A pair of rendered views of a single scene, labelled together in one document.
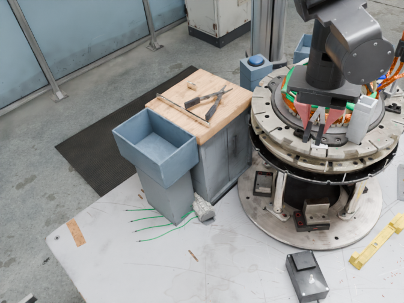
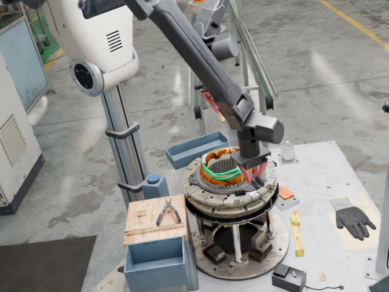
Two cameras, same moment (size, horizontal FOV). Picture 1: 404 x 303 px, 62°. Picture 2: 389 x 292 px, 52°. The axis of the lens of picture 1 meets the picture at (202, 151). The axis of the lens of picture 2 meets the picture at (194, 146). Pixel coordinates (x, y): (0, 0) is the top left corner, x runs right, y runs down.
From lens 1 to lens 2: 0.68 m
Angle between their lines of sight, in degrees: 40
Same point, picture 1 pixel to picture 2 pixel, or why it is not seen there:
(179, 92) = (136, 223)
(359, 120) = not seen: hidden behind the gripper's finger
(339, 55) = (268, 135)
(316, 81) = (251, 154)
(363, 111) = not seen: hidden behind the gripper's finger
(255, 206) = (224, 270)
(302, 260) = (281, 270)
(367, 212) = (278, 226)
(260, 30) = (131, 161)
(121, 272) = not seen: outside the picture
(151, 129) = (133, 262)
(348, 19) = (263, 121)
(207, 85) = (148, 207)
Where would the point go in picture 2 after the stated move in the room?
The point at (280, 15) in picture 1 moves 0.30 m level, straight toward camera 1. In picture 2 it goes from (139, 145) to (180, 174)
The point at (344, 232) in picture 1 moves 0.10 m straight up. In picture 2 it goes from (280, 244) to (279, 223)
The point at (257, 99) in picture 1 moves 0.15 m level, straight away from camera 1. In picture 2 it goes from (195, 193) to (168, 176)
